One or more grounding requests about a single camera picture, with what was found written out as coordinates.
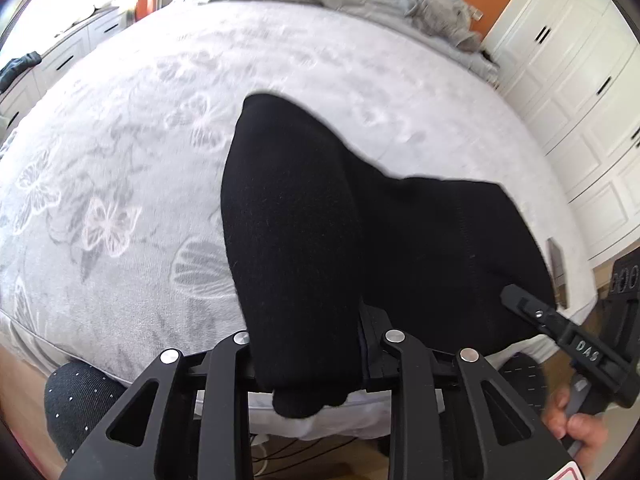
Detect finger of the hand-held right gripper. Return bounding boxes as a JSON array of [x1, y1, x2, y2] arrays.
[[546, 238, 571, 309], [501, 284, 603, 368]]

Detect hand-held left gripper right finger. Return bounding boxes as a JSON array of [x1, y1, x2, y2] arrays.
[[357, 305, 573, 480]]

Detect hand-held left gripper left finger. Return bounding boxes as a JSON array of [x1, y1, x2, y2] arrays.
[[60, 331, 261, 480]]

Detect black pants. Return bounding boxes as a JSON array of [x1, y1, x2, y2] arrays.
[[221, 92, 557, 420]]

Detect person's right hand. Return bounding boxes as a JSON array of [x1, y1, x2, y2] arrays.
[[544, 391, 608, 466]]

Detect person's left leg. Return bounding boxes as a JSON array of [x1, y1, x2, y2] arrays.
[[44, 362, 128, 463]]

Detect white wardrobe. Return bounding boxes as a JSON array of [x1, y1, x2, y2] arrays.
[[482, 0, 640, 266]]

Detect grey butterfly blanket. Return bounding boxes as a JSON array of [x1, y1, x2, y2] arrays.
[[0, 0, 598, 376]]

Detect white dresser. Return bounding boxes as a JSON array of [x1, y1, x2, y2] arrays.
[[0, 5, 136, 136]]

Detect dark cloth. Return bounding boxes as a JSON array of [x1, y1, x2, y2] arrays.
[[0, 51, 43, 93]]

